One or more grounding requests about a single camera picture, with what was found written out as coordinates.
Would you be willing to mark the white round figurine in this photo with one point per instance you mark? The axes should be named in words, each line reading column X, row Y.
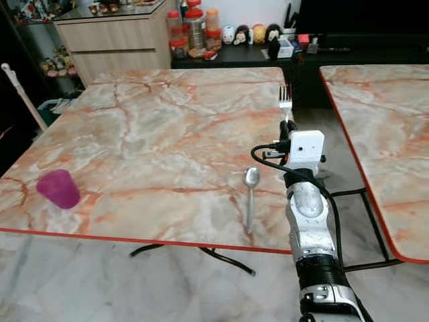
column 228, row 35

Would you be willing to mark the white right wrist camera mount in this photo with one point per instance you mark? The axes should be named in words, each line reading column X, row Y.
column 306, row 146

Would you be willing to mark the silver metal fork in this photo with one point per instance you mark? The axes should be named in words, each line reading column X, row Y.
column 285, row 98

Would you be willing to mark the large red lid jar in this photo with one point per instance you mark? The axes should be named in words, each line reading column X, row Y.
column 196, row 33

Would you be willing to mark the black television screen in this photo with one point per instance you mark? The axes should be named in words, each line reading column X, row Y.
column 362, row 20

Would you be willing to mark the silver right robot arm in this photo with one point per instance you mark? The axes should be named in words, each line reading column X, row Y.
column 310, row 221

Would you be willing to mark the black haired round figurine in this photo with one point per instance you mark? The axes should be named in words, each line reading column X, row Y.
column 243, row 35

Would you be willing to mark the silver metal spoon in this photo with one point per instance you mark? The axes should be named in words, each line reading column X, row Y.
column 251, row 177

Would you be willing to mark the small red lid jar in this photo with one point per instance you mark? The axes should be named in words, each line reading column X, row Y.
column 177, row 37

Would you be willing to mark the yellow round figurine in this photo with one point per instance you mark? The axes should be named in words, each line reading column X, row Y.
column 259, row 33

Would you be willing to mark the black metal side table frame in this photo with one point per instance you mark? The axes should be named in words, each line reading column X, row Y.
column 379, row 235

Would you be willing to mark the black and cream figurine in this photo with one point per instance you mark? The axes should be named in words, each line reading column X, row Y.
column 273, row 33

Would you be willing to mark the black shelf with toys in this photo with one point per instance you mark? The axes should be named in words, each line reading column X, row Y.
column 57, row 64

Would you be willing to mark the light wooden cabinet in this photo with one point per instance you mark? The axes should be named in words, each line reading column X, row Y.
column 114, row 47

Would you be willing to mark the purple plastic cup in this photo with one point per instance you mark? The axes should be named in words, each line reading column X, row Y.
column 60, row 189

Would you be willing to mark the orange lid snack jar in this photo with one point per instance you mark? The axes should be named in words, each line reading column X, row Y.
column 213, row 30

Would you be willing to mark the black small bottle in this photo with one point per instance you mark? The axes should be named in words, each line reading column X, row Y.
column 273, row 48

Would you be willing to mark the white and blue box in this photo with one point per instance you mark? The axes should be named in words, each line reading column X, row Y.
column 286, row 47

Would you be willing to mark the small red box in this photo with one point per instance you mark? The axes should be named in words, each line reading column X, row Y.
column 303, row 39

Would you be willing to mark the green laundry basket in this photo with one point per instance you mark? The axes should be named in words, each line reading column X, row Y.
column 57, row 107

